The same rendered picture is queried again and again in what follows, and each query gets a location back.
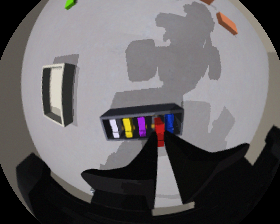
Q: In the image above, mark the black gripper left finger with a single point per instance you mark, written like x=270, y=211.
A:
x=139, y=177

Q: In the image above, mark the small green block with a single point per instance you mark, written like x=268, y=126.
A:
x=69, y=3

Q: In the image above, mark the reddish-brown long flat block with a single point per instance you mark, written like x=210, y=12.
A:
x=230, y=26

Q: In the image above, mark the brown rectangular block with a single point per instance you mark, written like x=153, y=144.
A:
x=208, y=2

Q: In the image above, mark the red fuse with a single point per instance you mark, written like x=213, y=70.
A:
x=159, y=131

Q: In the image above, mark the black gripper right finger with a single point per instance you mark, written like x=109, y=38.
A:
x=193, y=167

